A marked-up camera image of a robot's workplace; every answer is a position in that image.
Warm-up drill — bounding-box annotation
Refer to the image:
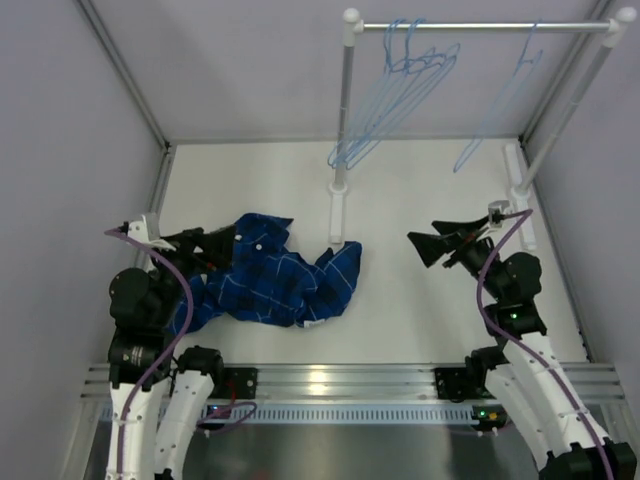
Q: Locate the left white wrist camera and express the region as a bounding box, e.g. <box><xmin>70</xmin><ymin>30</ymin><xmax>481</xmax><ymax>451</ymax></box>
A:
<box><xmin>125</xmin><ymin>213</ymin><xmax>161</xmax><ymax>245</ymax></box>

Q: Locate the blue plaid shirt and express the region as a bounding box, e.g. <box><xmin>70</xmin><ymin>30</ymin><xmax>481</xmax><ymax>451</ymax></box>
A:
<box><xmin>187</xmin><ymin>213</ymin><xmax>363</xmax><ymax>333</ymax></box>

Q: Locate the light blue wire hanger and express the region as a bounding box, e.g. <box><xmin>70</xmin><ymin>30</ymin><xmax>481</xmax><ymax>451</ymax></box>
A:
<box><xmin>453</xmin><ymin>20</ymin><xmax>544</xmax><ymax>174</ymax></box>

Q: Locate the purple cable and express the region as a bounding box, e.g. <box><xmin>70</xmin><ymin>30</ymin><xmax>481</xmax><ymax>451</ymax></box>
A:
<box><xmin>103</xmin><ymin>227</ymin><xmax>259</xmax><ymax>476</ymax></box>
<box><xmin>475</xmin><ymin>209</ymin><xmax>614</xmax><ymax>480</ymax></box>

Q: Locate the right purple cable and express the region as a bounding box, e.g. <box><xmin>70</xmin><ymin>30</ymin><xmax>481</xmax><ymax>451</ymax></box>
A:
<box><xmin>475</xmin><ymin>209</ymin><xmax>614</xmax><ymax>480</ymax></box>

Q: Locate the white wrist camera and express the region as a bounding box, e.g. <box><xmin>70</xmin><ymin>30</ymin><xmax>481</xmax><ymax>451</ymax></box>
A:
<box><xmin>487</xmin><ymin>200</ymin><xmax>512</xmax><ymax>228</ymax></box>
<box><xmin>125</xmin><ymin>213</ymin><xmax>161</xmax><ymax>245</ymax></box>

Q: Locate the perforated cable tray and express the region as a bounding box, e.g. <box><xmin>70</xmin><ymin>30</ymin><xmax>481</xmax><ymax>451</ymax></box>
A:
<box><xmin>202</xmin><ymin>403</ymin><xmax>479</xmax><ymax>425</ymax></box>

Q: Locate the aluminium frame post right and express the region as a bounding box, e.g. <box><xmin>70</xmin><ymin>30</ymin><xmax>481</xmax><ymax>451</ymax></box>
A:
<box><xmin>519</xmin><ymin>0</ymin><xmax>621</xmax><ymax>146</ymax></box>

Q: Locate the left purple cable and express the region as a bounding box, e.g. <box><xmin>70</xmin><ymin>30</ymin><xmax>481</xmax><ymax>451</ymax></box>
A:
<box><xmin>103</xmin><ymin>227</ymin><xmax>259</xmax><ymax>476</ymax></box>

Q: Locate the aluminium frame post left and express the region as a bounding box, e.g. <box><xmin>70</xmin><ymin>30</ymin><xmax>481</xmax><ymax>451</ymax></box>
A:
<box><xmin>74</xmin><ymin>0</ymin><xmax>171</xmax><ymax>151</ymax></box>

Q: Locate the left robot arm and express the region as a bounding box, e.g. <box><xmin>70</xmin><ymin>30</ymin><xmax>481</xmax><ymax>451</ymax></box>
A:
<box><xmin>104</xmin><ymin>216</ymin><xmax>236</xmax><ymax>479</ymax></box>

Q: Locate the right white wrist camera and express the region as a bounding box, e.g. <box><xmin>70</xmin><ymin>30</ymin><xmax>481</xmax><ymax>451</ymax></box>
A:
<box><xmin>487</xmin><ymin>200</ymin><xmax>512</xmax><ymax>228</ymax></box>

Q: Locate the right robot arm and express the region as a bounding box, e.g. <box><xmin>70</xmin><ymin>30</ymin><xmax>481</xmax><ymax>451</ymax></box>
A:
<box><xmin>407</xmin><ymin>213</ymin><xmax>638</xmax><ymax>479</ymax></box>

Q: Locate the aluminium frame post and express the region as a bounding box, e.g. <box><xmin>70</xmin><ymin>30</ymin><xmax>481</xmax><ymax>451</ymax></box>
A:
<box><xmin>519</xmin><ymin>0</ymin><xmax>621</xmax><ymax>146</ymax></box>
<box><xmin>74</xmin><ymin>0</ymin><xmax>171</xmax><ymax>151</ymax></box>

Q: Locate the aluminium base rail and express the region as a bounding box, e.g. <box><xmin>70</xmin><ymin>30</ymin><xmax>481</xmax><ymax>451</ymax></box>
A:
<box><xmin>80</xmin><ymin>362</ymin><xmax>625</xmax><ymax>404</ymax></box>

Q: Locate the white metal clothes rack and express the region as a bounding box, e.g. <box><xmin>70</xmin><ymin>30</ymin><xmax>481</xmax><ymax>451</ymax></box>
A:
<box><xmin>327</xmin><ymin>5</ymin><xmax>639</xmax><ymax>251</ymax></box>

